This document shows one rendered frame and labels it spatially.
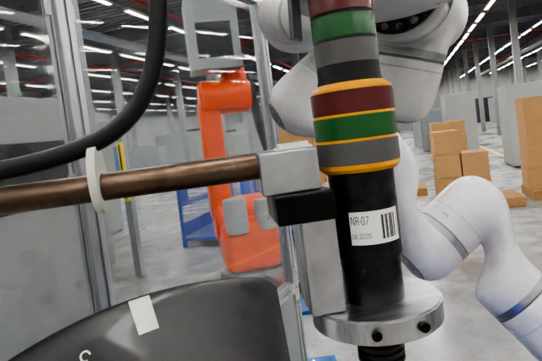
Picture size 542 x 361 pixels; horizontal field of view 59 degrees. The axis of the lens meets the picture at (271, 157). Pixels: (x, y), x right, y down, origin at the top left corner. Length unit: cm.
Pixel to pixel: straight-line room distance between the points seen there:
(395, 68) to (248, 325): 26
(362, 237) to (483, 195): 74
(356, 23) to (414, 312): 14
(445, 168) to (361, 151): 760
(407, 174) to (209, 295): 57
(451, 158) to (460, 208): 686
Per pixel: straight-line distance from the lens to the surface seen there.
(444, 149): 781
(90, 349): 41
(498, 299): 98
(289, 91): 87
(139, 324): 41
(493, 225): 98
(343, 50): 24
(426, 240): 93
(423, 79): 47
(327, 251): 25
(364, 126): 24
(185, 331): 40
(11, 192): 26
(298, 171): 24
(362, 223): 25
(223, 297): 42
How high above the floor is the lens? 155
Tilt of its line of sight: 3 degrees down
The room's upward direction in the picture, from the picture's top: 7 degrees counter-clockwise
